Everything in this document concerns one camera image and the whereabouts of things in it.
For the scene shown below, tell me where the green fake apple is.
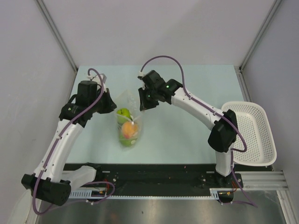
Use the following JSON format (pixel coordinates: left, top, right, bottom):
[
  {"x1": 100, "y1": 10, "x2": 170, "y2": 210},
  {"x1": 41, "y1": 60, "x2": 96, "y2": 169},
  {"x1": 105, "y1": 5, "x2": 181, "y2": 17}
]
[{"x1": 116, "y1": 108, "x2": 131, "y2": 125}]

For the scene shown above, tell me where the clear polka dot zip bag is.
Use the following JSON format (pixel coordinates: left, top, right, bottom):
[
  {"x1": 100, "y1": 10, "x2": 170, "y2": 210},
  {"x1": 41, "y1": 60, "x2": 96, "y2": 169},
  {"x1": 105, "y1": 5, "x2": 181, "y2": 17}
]
[{"x1": 114, "y1": 90, "x2": 143, "y2": 149}]

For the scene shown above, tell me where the orange fake fruit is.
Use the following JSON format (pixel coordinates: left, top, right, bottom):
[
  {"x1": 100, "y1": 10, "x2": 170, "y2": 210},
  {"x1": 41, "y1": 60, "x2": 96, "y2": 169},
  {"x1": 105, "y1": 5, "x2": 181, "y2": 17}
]
[{"x1": 121, "y1": 121, "x2": 139, "y2": 139}]

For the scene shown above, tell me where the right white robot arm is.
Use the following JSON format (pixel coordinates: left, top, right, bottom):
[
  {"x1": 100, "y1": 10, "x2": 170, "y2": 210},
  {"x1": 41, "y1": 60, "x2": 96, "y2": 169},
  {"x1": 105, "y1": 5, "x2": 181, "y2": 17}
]
[{"x1": 138, "y1": 70, "x2": 237, "y2": 187}]

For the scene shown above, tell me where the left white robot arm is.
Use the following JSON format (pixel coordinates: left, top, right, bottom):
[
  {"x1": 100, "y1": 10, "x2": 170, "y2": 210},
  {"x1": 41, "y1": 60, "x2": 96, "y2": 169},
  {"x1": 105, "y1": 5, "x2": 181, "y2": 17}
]
[{"x1": 21, "y1": 80, "x2": 116, "y2": 206}]

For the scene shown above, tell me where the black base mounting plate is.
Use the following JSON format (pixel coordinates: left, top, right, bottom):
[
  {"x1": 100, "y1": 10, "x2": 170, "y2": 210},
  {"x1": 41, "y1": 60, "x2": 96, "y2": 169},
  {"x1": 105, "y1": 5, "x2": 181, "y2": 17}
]
[{"x1": 63, "y1": 163, "x2": 243, "y2": 203}]

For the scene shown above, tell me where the white perforated plastic basket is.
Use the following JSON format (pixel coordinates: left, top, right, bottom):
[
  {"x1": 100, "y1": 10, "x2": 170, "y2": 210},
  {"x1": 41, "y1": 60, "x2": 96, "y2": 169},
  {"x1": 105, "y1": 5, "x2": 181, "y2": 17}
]
[{"x1": 221, "y1": 101, "x2": 277, "y2": 167}]

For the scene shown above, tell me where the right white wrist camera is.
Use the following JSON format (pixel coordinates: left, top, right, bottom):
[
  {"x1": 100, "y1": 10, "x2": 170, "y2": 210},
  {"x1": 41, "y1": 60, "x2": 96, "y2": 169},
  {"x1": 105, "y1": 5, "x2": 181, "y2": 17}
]
[{"x1": 137, "y1": 71, "x2": 145, "y2": 80}]

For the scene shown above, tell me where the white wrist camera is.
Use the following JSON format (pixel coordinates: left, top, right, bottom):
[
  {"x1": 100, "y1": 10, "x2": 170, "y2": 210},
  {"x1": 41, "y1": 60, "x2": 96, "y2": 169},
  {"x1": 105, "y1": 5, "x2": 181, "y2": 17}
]
[
  {"x1": 87, "y1": 73, "x2": 107, "y2": 92},
  {"x1": 137, "y1": 71, "x2": 145, "y2": 80}
]

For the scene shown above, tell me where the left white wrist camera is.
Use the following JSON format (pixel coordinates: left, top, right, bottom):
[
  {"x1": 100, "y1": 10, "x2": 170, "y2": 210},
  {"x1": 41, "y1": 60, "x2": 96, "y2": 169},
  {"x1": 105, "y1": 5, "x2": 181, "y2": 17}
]
[{"x1": 87, "y1": 73, "x2": 107, "y2": 92}]

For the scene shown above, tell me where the right aluminium corner post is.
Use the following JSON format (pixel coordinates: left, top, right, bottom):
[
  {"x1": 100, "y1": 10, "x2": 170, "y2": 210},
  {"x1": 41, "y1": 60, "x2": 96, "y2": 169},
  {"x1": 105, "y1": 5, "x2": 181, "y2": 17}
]
[{"x1": 239, "y1": 0, "x2": 283, "y2": 70}]

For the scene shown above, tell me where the aluminium corner post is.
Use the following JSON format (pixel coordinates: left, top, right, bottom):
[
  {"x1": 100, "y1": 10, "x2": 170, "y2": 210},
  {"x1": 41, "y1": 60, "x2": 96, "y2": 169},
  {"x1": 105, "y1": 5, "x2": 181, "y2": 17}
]
[
  {"x1": 35, "y1": 0, "x2": 78, "y2": 74},
  {"x1": 239, "y1": 0, "x2": 283, "y2": 70}
]

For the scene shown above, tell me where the left aluminium corner post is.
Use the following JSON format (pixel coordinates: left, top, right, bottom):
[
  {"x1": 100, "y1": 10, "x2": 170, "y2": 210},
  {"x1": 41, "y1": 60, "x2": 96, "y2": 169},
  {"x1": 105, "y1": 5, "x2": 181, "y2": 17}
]
[{"x1": 35, "y1": 0, "x2": 78, "y2": 74}]

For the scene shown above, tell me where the white slotted cable duct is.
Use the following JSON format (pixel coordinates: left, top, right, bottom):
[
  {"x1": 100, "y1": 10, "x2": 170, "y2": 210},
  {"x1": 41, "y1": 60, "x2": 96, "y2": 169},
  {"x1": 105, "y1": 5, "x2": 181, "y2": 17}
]
[{"x1": 69, "y1": 189, "x2": 233, "y2": 201}]

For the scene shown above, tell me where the aluminium frame rail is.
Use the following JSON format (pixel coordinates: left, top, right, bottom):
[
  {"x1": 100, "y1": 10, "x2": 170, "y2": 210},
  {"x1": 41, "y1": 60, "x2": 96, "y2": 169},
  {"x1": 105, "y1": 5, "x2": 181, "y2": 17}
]
[{"x1": 56, "y1": 170, "x2": 287, "y2": 191}]

